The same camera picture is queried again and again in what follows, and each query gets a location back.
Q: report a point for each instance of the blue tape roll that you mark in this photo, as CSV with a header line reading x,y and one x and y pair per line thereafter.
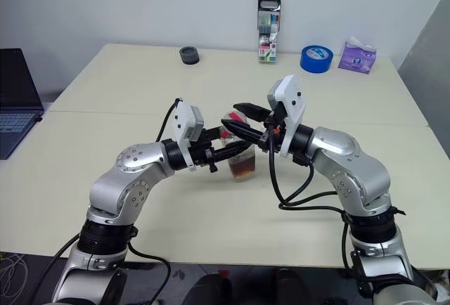
x,y
309,66

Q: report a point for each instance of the marker pen pack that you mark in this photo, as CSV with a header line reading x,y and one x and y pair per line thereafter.
x,y
269,38

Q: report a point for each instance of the purple tissue pack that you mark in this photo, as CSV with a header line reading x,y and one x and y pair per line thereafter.
x,y
355,60

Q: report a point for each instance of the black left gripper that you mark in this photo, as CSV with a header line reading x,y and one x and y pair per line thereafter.
x,y
202,152

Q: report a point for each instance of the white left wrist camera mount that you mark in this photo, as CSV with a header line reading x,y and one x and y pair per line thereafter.
x,y
183,122

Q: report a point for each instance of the dark rounded shape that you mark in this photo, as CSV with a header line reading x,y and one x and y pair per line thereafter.
x,y
211,291

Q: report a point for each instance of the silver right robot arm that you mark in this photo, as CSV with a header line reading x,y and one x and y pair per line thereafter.
x,y
351,164

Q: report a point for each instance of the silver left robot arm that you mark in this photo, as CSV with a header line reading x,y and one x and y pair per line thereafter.
x,y
140,164

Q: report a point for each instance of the dark blue laptop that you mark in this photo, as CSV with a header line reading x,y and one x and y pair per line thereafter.
x,y
17,83

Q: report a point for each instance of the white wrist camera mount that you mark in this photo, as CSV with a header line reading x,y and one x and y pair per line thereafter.
x,y
292,97
183,122

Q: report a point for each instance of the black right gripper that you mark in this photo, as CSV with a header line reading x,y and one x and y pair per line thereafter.
x,y
272,133

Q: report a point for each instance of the clear red-label drink bottle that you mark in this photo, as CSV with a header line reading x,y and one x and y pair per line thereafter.
x,y
242,168

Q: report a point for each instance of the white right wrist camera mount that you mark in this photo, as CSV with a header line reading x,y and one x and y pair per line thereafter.
x,y
292,97

